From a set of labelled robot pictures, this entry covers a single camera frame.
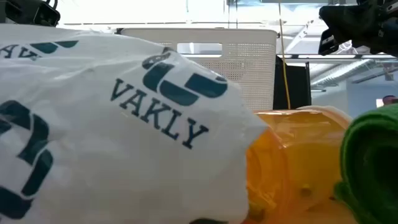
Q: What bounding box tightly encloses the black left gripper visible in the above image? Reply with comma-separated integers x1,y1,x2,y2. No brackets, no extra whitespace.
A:
0,0,62,27

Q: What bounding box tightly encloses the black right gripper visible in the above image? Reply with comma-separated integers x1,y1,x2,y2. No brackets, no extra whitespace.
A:
318,0,398,58

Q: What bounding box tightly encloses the orange transparent pill bottle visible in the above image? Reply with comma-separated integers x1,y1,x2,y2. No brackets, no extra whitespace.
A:
242,105,358,224

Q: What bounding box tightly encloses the green bandage roll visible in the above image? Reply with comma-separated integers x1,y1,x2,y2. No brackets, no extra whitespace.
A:
334,104,398,224

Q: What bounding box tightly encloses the white printed Vakly pouch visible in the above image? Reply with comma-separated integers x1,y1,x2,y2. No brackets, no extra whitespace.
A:
0,24,269,224

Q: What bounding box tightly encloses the white perforated plastic basket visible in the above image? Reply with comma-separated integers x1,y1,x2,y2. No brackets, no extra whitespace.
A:
119,27,279,110

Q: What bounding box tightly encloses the yellow hanging cable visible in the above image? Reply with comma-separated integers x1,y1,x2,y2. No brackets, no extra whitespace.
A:
278,0,292,110

